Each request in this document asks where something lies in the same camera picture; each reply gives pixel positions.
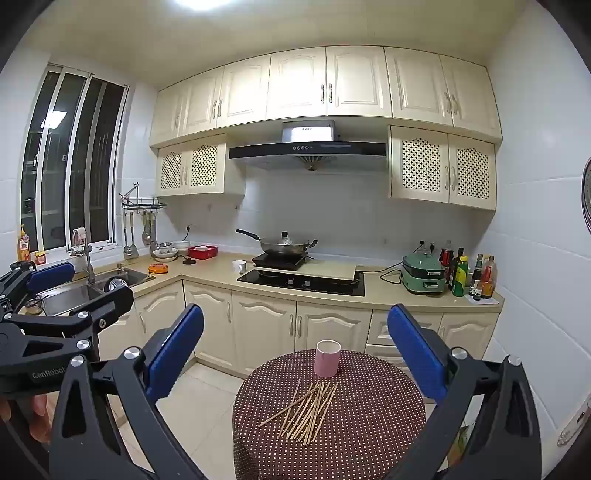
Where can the white bowl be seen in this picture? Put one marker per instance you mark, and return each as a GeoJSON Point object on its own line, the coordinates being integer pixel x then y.
{"type": "Point", "coordinates": [182, 245]}

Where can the glass wok lid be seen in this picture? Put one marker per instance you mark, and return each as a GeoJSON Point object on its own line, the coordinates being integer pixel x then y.
{"type": "Point", "coordinates": [285, 240]}

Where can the steel faucet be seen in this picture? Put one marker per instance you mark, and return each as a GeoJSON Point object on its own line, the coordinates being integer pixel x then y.
{"type": "Point", "coordinates": [88, 265]}

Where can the black range hood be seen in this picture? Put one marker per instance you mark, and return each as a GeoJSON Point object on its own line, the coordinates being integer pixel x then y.
{"type": "Point", "coordinates": [304, 148]}

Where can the person's left hand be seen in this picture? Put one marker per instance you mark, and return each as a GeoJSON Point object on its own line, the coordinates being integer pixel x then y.
{"type": "Point", "coordinates": [37, 410]}

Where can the brown polka dot tablecloth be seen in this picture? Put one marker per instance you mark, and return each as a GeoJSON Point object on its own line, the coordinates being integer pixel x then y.
{"type": "Point", "coordinates": [369, 415]}

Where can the beige board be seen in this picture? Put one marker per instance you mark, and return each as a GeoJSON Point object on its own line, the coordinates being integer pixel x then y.
{"type": "Point", "coordinates": [328, 271]}

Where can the cream upper cabinets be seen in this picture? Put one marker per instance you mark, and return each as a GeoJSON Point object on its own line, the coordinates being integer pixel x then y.
{"type": "Point", "coordinates": [360, 83]}

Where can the white mug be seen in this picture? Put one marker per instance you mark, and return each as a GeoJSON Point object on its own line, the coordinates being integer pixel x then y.
{"type": "Point", "coordinates": [239, 267]}

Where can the pink cup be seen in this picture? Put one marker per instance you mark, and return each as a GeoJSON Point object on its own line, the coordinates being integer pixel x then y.
{"type": "Point", "coordinates": [327, 360]}

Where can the hanging spatula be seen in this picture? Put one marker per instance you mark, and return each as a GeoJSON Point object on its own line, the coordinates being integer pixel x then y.
{"type": "Point", "coordinates": [129, 249]}

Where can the round perforated metal plate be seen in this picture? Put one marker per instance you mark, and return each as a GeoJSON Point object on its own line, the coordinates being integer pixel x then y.
{"type": "Point", "coordinates": [587, 194]}

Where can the cream cabinets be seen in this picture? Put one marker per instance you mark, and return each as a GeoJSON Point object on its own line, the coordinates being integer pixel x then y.
{"type": "Point", "coordinates": [263, 327]}
{"type": "Point", "coordinates": [360, 83]}

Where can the black glass gas hob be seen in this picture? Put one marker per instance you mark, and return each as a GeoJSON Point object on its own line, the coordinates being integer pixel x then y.
{"type": "Point", "coordinates": [277, 281]}

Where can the black induction cooker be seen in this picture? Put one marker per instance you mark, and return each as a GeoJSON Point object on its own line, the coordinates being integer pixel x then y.
{"type": "Point", "coordinates": [277, 261]}

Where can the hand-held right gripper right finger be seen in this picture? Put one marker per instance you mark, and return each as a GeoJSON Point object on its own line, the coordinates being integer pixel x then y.
{"type": "Point", "coordinates": [415, 350]}

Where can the red container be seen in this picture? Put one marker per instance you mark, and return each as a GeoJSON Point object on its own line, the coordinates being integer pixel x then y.
{"type": "Point", "coordinates": [203, 252]}

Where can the orange bottle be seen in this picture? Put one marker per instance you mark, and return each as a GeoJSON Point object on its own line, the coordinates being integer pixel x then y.
{"type": "Point", "coordinates": [23, 247]}

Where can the red can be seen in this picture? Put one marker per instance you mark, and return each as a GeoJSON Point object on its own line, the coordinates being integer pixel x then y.
{"type": "Point", "coordinates": [445, 261]}

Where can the hanging ladle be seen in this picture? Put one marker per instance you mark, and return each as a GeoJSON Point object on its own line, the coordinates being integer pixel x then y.
{"type": "Point", "coordinates": [147, 235]}

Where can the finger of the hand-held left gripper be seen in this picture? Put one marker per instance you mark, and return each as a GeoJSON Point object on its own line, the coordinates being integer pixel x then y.
{"type": "Point", "coordinates": [51, 273]}
{"type": "Point", "coordinates": [111, 303]}

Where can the pale rag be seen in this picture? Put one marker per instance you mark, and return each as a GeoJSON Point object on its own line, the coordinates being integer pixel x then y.
{"type": "Point", "coordinates": [79, 234]}

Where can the sliding window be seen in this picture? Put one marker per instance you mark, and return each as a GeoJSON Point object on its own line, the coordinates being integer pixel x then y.
{"type": "Point", "coordinates": [69, 161]}

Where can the cream lower cabinets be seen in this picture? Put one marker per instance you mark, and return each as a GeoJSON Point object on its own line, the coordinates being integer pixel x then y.
{"type": "Point", "coordinates": [263, 327]}

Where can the stack of bowls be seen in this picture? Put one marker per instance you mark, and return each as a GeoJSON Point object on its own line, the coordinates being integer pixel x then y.
{"type": "Point", "coordinates": [165, 252]}

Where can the dark sauce bottle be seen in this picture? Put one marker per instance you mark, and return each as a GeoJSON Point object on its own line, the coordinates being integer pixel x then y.
{"type": "Point", "coordinates": [476, 277]}

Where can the bunch of wooden chopsticks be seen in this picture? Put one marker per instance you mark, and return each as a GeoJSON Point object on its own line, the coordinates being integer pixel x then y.
{"type": "Point", "coordinates": [307, 408]}

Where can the steel pot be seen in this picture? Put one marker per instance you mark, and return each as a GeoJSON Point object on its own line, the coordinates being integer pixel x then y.
{"type": "Point", "coordinates": [117, 283]}

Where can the red label sauce bottle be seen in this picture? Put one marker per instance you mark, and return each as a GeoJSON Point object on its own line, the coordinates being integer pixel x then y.
{"type": "Point", "coordinates": [488, 281]}

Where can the steel sink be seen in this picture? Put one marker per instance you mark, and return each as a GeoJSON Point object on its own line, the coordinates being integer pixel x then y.
{"type": "Point", "coordinates": [69, 297]}

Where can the steel wok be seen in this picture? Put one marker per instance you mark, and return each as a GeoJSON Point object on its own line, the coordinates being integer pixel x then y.
{"type": "Point", "coordinates": [284, 249]}

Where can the green bottle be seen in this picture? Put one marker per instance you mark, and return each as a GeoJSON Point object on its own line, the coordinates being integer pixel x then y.
{"type": "Point", "coordinates": [461, 279]}

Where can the dark glass bottle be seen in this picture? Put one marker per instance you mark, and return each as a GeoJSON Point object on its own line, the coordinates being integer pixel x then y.
{"type": "Point", "coordinates": [456, 263]}

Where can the small bowl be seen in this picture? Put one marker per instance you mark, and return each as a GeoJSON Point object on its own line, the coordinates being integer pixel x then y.
{"type": "Point", "coordinates": [33, 304]}

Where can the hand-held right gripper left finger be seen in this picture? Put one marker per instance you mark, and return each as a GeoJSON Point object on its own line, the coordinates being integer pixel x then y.
{"type": "Point", "coordinates": [178, 350]}

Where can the orange packet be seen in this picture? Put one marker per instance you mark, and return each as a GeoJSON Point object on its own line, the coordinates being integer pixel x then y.
{"type": "Point", "coordinates": [158, 268]}

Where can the small red jar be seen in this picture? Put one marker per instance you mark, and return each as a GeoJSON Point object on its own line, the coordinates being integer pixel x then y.
{"type": "Point", "coordinates": [40, 258]}

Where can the green electric cooker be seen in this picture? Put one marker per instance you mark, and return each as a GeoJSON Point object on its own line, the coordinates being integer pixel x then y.
{"type": "Point", "coordinates": [422, 277]}

